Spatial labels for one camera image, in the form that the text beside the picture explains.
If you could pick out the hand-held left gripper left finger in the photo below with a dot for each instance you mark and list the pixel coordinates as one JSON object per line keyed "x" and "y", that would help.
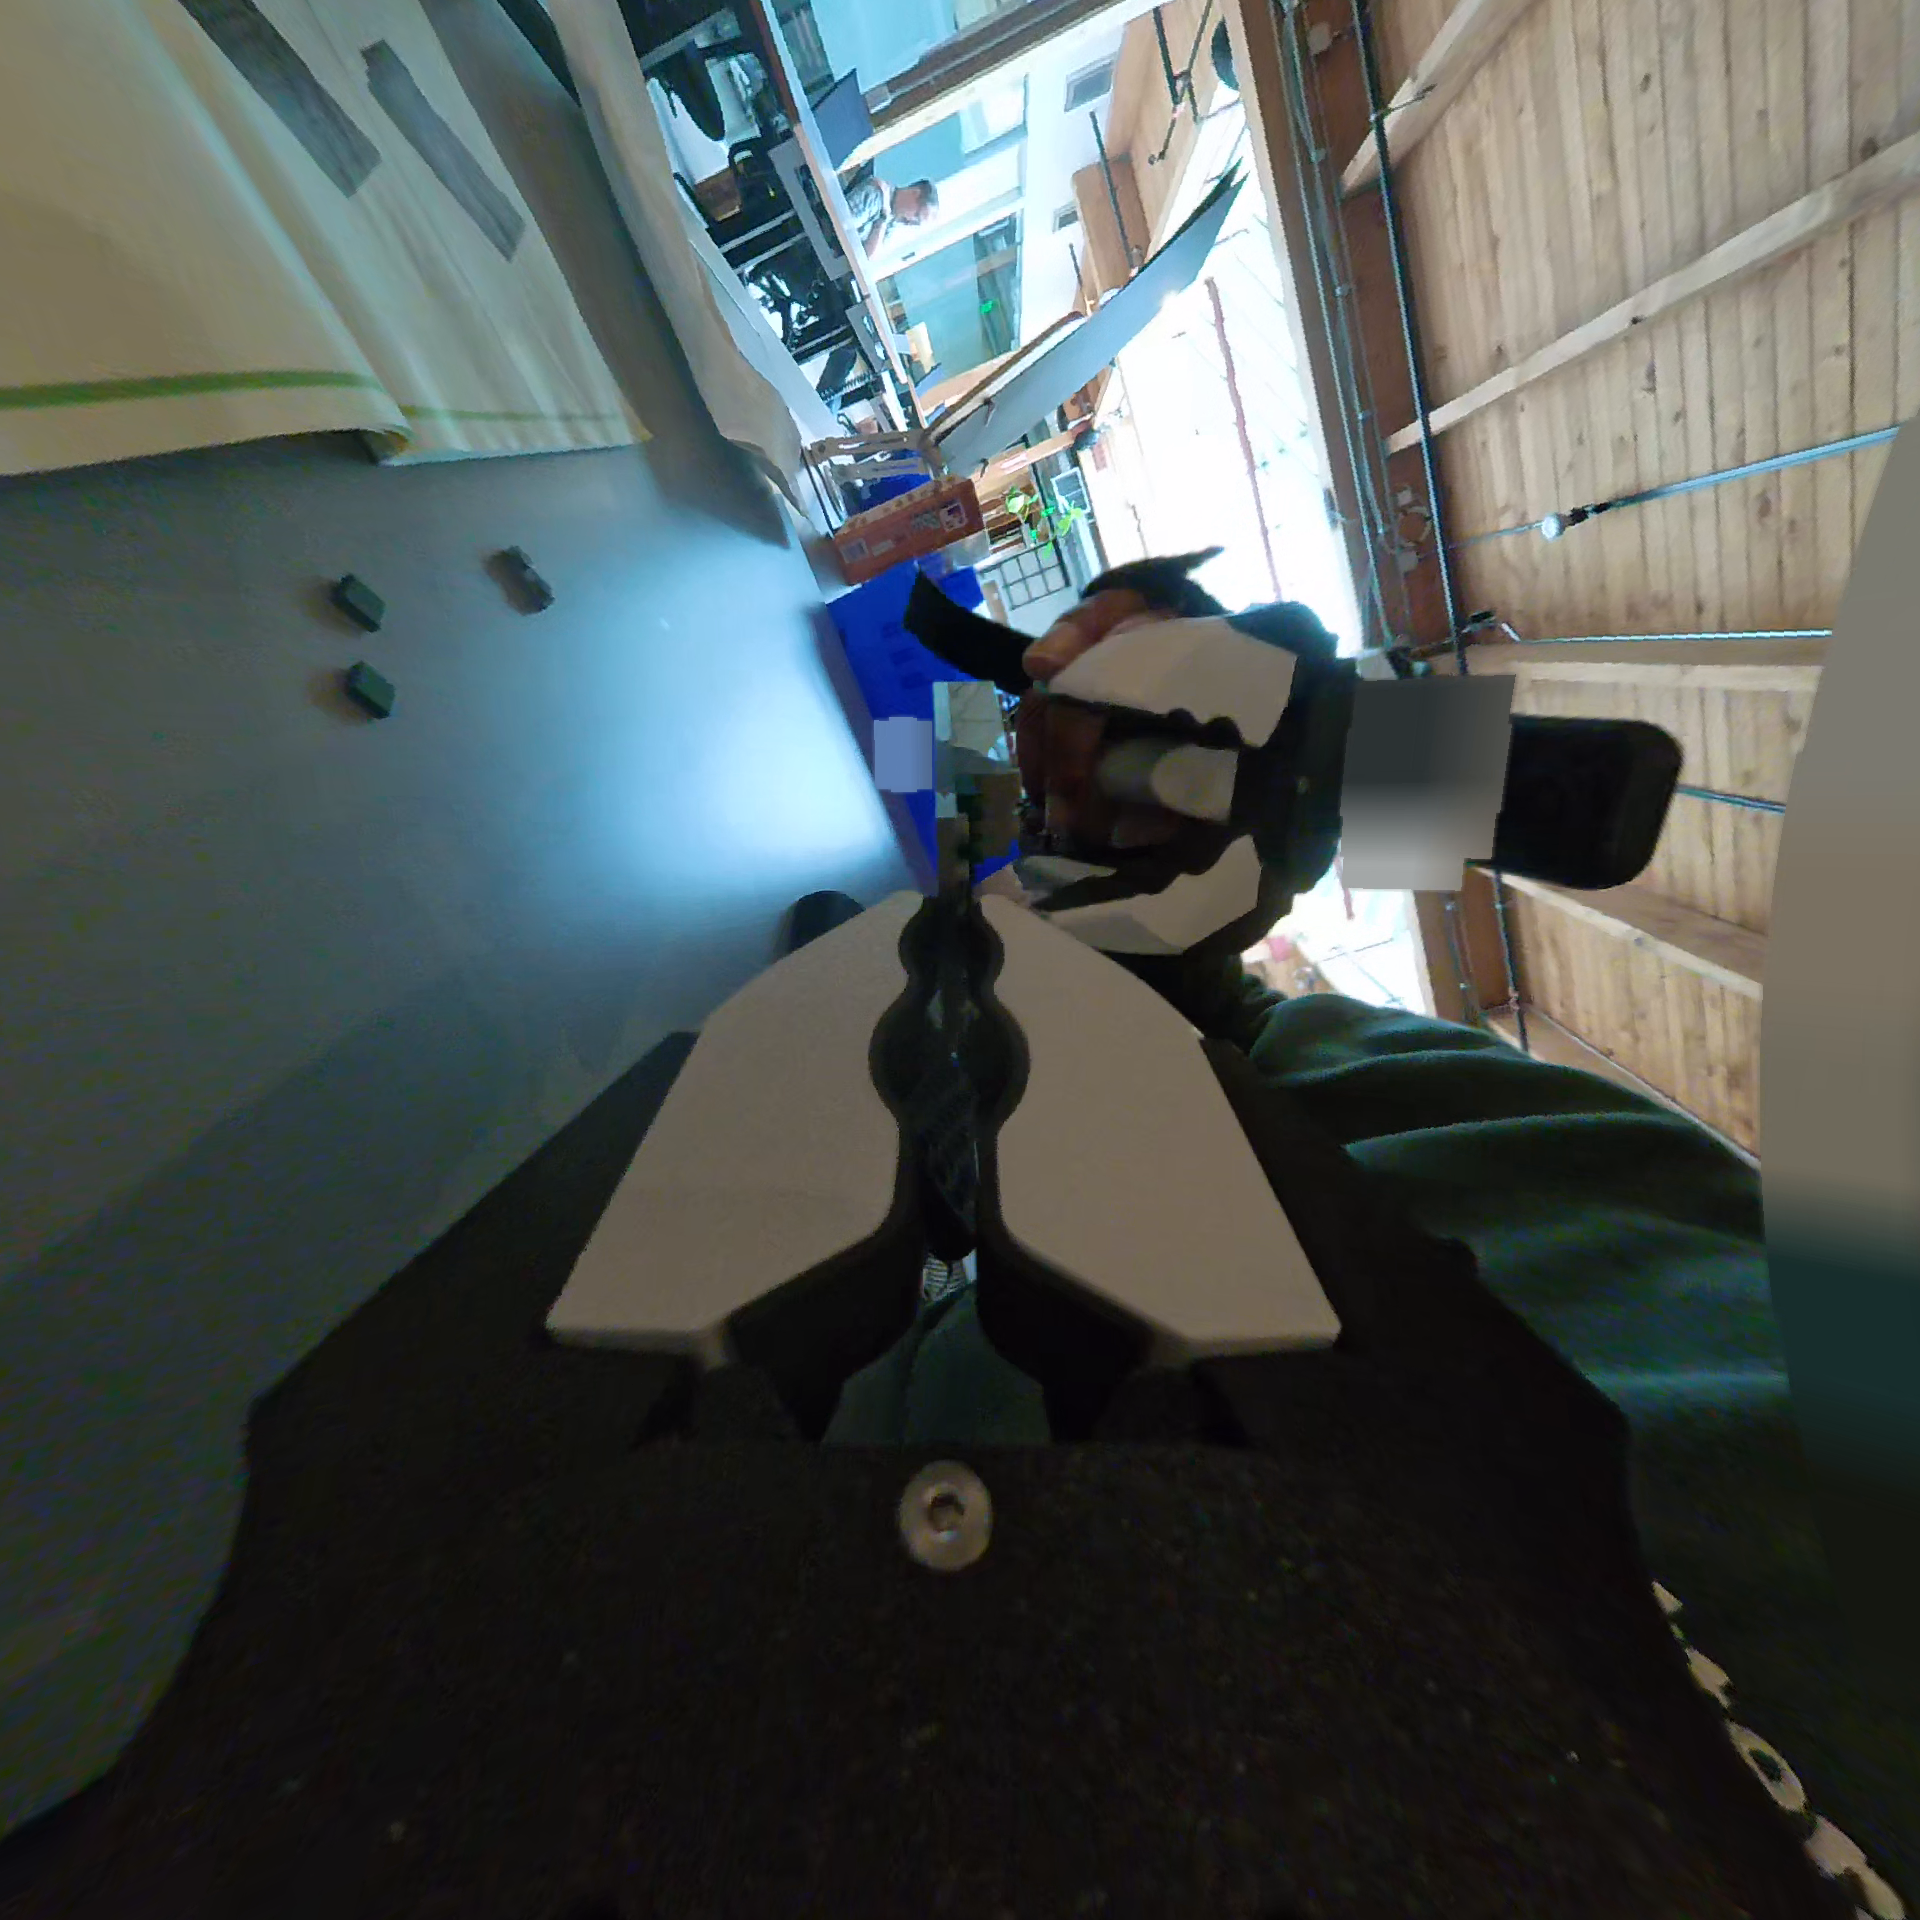
{"x": 720, "y": 1170}

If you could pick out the grey slanted panel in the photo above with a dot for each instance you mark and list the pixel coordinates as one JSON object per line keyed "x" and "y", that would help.
{"x": 1094, "y": 315}

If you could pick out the brick instruction booklet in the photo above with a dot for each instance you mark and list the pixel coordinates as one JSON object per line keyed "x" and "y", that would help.
{"x": 180, "y": 254}

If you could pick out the green potted plant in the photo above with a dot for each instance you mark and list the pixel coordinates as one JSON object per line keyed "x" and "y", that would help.
{"x": 1051, "y": 519}

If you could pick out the person's right hand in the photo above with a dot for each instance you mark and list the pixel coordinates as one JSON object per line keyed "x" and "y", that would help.
{"x": 1059, "y": 765}

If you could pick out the orange cardboard box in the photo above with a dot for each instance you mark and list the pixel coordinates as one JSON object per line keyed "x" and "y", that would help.
{"x": 908, "y": 532}

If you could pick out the person's right forearm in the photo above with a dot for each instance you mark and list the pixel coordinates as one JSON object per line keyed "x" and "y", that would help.
{"x": 1501, "y": 1155}

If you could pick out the small dark green brick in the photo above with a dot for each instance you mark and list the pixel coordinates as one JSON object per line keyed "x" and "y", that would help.
{"x": 518, "y": 578}
{"x": 361, "y": 600}
{"x": 369, "y": 688}

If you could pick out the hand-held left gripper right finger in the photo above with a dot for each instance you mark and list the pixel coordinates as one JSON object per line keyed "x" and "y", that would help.
{"x": 1155, "y": 1170}

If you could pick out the white crumpled paper bag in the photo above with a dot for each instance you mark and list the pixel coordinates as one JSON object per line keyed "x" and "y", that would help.
{"x": 682, "y": 254}

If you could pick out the grey desk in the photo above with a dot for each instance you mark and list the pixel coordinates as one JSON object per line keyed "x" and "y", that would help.
{"x": 450, "y": 930}

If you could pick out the black white patterned cloth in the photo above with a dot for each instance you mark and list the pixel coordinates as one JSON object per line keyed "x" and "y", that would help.
{"x": 1770, "y": 1771}

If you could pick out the blue bin with bricks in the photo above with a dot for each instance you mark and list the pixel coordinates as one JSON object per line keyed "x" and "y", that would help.
{"x": 878, "y": 645}

